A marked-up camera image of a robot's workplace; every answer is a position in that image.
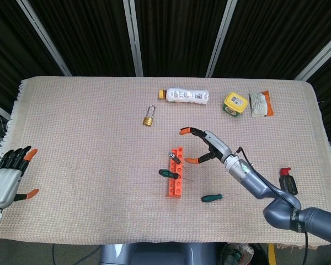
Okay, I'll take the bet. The green handled screwdriver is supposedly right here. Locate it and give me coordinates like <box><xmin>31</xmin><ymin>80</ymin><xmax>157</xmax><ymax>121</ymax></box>
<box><xmin>200</xmin><ymin>193</ymin><xmax>239</xmax><ymax>204</ymax></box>

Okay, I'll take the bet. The green tub yellow lid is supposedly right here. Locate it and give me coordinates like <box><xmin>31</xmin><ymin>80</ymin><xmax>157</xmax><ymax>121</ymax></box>
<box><xmin>222</xmin><ymin>91</ymin><xmax>250</xmax><ymax>118</ymax></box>

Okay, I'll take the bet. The yellow upright bar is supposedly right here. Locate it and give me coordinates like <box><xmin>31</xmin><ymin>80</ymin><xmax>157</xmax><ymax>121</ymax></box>
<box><xmin>268</xmin><ymin>243</ymin><xmax>277</xmax><ymax>265</ymax></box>

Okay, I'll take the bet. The white orange snack packet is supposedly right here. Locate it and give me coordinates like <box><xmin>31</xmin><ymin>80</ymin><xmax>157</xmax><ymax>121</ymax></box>
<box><xmin>248</xmin><ymin>90</ymin><xmax>275</xmax><ymax>119</ymax></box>

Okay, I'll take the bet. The brass padlock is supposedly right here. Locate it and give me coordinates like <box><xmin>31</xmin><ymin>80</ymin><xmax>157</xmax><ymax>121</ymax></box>
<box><xmin>142</xmin><ymin>104</ymin><xmax>156</xmax><ymax>128</ymax></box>

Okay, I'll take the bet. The white bottle yellow cap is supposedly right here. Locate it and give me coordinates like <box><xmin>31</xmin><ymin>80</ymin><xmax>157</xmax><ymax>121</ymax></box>
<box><xmin>158</xmin><ymin>87</ymin><xmax>210</xmax><ymax>106</ymax></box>

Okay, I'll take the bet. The black bottle red cap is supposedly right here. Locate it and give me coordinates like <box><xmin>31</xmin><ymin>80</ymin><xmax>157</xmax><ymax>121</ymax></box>
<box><xmin>278</xmin><ymin>167</ymin><xmax>298</xmax><ymax>196</ymax></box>

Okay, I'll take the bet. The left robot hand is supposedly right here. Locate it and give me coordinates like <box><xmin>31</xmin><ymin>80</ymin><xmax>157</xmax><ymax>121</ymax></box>
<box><xmin>0</xmin><ymin>145</ymin><xmax>39</xmax><ymax>209</ymax></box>

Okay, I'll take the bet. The bin with rubbish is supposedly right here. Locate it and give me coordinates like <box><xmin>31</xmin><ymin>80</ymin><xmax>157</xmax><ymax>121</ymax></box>
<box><xmin>220</xmin><ymin>242</ymin><xmax>268</xmax><ymax>265</ymax></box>

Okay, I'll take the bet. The grey metal post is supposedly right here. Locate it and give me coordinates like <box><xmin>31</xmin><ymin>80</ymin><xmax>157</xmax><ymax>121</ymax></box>
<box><xmin>205</xmin><ymin>0</ymin><xmax>238</xmax><ymax>78</ymax></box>
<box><xmin>0</xmin><ymin>98</ymin><xmax>12</xmax><ymax>121</ymax></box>
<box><xmin>16</xmin><ymin>0</ymin><xmax>72</xmax><ymax>77</ymax></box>
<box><xmin>293</xmin><ymin>33</ymin><xmax>331</xmax><ymax>82</ymax></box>
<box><xmin>123</xmin><ymin>0</ymin><xmax>144</xmax><ymax>77</ymax></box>

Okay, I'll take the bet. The grey robot torso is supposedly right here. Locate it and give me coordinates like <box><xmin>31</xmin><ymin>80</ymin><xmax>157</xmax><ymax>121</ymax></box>
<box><xmin>99</xmin><ymin>242</ymin><xmax>218</xmax><ymax>265</ymax></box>

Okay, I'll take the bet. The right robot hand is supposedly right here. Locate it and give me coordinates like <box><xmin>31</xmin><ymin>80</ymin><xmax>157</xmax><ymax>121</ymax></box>
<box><xmin>179</xmin><ymin>126</ymin><xmax>234</xmax><ymax>165</ymax></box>

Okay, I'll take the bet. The green black striped screwdriver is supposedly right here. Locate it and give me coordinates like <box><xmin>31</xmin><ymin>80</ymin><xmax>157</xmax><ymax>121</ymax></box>
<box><xmin>158</xmin><ymin>168</ymin><xmax>194</xmax><ymax>183</ymax></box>

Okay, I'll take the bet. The orange perforated block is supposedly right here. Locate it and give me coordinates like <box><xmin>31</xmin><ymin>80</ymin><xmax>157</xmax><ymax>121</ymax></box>
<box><xmin>165</xmin><ymin>146</ymin><xmax>185</xmax><ymax>198</ymax></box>

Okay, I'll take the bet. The black pleated curtain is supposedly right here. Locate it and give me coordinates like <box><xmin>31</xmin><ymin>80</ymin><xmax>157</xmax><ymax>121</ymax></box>
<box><xmin>0</xmin><ymin>0</ymin><xmax>331</xmax><ymax>144</ymax></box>

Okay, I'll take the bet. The beige woven tablecloth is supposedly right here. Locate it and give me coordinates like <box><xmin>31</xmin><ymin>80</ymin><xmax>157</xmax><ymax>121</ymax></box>
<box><xmin>0</xmin><ymin>76</ymin><xmax>331</xmax><ymax>248</ymax></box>

